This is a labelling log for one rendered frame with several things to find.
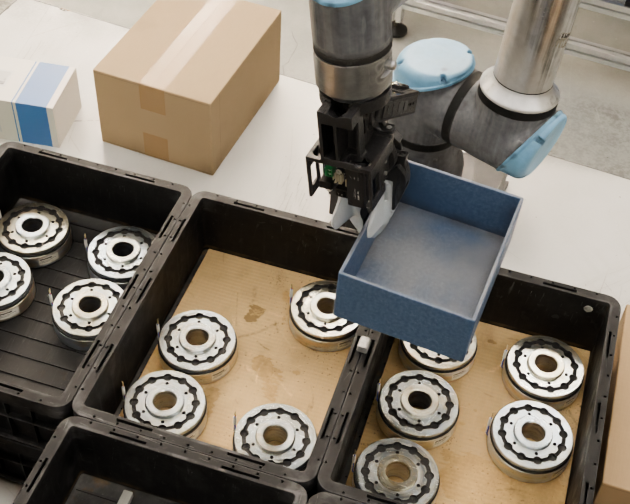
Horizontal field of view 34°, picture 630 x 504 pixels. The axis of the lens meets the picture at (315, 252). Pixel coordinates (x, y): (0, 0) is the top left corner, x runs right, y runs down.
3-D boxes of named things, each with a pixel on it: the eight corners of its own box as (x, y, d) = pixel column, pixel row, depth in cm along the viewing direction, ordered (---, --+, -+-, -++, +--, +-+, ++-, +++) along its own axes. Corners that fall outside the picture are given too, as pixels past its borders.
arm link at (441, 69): (414, 85, 169) (425, 16, 158) (484, 121, 164) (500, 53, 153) (371, 122, 162) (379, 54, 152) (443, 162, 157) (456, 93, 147)
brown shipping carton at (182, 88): (177, 51, 206) (173, -20, 194) (279, 80, 201) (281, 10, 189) (101, 141, 186) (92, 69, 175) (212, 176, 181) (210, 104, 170)
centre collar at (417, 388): (405, 381, 133) (406, 378, 133) (442, 393, 132) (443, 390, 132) (395, 411, 130) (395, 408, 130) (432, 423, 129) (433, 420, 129)
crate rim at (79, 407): (196, 200, 148) (196, 188, 146) (399, 253, 143) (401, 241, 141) (68, 423, 121) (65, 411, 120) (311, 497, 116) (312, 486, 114)
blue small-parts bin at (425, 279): (392, 199, 126) (400, 156, 121) (511, 239, 123) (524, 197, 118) (332, 315, 113) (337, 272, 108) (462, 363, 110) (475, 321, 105)
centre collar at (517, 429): (515, 413, 131) (516, 410, 130) (554, 422, 130) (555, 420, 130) (510, 445, 128) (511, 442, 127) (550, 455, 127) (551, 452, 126)
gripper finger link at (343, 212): (323, 254, 114) (319, 190, 108) (345, 220, 118) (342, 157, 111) (349, 261, 113) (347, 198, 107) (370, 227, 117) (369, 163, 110)
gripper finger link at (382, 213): (354, 263, 113) (348, 198, 107) (375, 228, 117) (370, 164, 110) (381, 269, 112) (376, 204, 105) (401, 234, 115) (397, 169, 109)
